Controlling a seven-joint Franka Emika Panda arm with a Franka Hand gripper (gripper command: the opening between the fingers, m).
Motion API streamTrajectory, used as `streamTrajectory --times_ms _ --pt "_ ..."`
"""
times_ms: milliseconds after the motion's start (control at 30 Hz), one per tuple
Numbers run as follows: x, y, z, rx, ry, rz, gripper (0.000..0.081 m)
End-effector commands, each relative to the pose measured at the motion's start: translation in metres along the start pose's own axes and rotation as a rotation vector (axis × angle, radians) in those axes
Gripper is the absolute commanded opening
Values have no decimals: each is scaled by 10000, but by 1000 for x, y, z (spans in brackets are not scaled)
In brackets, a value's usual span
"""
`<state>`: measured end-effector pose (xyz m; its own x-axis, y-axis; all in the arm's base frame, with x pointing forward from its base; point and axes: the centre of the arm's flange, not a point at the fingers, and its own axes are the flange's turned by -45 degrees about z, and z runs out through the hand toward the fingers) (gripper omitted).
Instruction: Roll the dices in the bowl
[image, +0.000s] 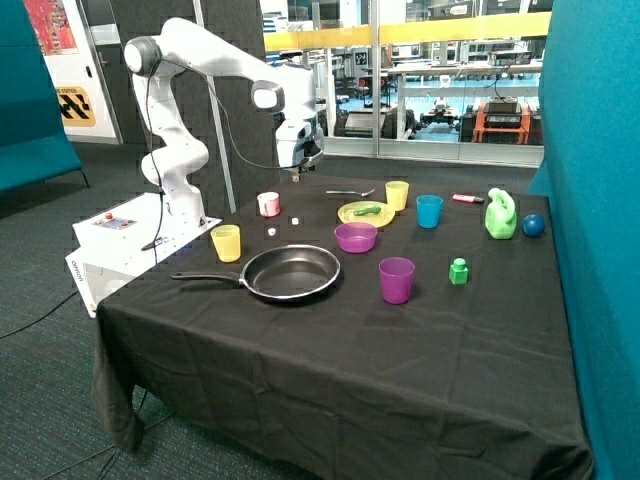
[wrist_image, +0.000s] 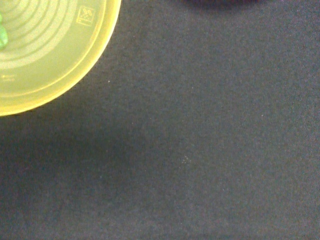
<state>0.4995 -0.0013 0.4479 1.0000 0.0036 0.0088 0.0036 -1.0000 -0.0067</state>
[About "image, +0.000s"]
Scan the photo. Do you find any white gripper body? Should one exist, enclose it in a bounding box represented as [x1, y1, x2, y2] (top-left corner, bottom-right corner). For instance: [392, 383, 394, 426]
[276, 116, 324, 172]

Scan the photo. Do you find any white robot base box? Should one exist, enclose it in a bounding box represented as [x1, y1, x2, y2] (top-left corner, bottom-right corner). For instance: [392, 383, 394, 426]
[66, 193, 220, 317]

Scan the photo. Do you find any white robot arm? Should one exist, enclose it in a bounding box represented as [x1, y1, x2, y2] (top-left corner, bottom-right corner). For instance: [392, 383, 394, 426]
[124, 18, 324, 225]

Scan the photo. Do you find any purple plastic bowl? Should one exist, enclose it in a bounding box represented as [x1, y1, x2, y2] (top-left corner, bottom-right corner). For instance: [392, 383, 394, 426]
[334, 222, 378, 254]

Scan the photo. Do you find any pink white mug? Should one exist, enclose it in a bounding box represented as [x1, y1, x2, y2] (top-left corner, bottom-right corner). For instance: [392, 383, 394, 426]
[256, 192, 280, 218]

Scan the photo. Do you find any metal spoon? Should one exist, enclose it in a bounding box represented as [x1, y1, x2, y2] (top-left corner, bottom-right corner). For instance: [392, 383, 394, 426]
[325, 188, 375, 198]

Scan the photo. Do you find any green toy cucumber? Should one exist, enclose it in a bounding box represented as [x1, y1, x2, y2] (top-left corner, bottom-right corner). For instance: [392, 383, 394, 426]
[350, 205, 383, 218]

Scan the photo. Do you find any yellow plastic plate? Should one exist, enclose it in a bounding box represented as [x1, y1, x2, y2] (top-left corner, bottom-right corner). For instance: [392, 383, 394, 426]
[337, 200, 395, 228]

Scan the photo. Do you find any yellow cup near pan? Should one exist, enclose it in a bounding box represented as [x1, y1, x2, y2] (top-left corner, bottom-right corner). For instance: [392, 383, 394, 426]
[210, 225, 241, 263]

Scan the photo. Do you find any black frying pan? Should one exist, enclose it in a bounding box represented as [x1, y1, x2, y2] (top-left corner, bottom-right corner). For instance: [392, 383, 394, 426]
[171, 244, 342, 302]

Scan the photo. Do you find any yellow cup at back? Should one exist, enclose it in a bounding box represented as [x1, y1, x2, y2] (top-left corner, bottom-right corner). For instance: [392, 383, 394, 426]
[385, 180, 409, 212]

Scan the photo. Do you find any blue plastic cup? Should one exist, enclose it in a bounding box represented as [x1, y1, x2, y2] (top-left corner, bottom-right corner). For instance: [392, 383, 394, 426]
[416, 194, 443, 229]

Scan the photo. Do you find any purple plastic cup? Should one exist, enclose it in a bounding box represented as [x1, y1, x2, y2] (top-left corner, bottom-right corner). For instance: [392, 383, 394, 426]
[379, 257, 415, 305]

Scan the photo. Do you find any black tablecloth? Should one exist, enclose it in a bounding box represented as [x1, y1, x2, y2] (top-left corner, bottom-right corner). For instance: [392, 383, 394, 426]
[92, 200, 594, 479]

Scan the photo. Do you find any pink marker pen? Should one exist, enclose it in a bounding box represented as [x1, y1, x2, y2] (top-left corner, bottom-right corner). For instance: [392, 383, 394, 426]
[452, 194, 484, 204]

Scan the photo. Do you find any green toy block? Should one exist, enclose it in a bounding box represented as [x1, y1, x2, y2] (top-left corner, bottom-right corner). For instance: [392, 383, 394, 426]
[449, 257, 469, 285]

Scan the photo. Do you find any green detergent bottle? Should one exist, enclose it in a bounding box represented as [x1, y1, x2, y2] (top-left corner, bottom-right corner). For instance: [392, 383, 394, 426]
[485, 188, 517, 240]

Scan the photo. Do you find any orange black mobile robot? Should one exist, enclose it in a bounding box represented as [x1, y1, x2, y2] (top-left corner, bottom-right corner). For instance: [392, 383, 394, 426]
[472, 97, 531, 145]

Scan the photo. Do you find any yellow black station sign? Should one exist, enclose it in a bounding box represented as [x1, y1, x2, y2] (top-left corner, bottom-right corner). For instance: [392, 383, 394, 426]
[56, 86, 96, 128]

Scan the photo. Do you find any dark blue ball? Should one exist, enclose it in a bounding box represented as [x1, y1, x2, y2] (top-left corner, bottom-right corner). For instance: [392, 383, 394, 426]
[521, 214, 546, 238]

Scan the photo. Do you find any teal sofa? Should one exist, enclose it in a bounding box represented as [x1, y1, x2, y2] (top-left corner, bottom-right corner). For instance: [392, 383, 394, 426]
[1, 1, 83, 193]

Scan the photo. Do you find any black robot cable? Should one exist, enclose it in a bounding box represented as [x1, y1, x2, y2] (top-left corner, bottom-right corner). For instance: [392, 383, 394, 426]
[140, 49, 301, 253]

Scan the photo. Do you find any red wall poster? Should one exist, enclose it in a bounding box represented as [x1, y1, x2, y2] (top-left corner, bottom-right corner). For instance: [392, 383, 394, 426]
[23, 0, 78, 56]

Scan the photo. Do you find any teal partition wall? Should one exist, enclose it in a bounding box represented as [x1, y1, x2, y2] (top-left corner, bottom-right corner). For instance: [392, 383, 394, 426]
[529, 1, 639, 479]

